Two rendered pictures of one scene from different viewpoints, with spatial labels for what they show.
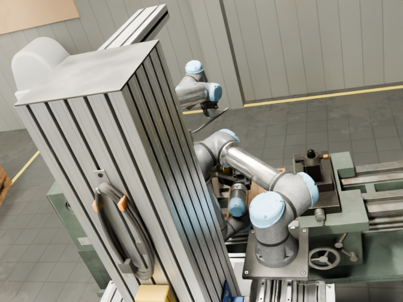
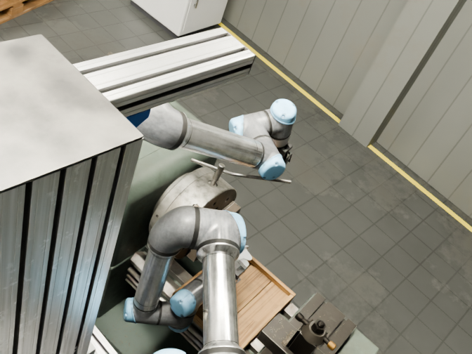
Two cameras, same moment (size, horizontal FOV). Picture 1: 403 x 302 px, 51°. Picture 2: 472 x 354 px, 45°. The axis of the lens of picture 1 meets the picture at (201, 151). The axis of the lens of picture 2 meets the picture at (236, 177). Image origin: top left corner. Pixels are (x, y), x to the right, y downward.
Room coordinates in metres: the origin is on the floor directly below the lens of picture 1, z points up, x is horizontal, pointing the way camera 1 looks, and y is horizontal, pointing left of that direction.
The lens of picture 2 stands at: (0.42, -0.18, 2.53)
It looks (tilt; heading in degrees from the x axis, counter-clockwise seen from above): 42 degrees down; 6
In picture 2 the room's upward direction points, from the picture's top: 24 degrees clockwise
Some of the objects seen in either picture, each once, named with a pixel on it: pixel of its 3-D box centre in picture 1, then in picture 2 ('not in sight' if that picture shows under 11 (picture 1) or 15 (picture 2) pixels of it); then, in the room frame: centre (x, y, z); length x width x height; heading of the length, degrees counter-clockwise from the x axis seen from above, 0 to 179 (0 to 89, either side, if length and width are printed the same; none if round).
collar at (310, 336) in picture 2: (311, 158); (315, 331); (1.52, -0.47, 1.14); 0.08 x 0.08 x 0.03
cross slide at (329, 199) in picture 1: (315, 181); (303, 348); (1.59, -0.49, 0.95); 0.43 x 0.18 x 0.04; 163
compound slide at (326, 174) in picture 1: (309, 182); (291, 347); (1.53, -0.44, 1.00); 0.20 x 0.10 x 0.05; 73
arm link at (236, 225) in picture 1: (238, 220); (176, 314); (1.44, -0.07, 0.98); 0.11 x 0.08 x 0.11; 118
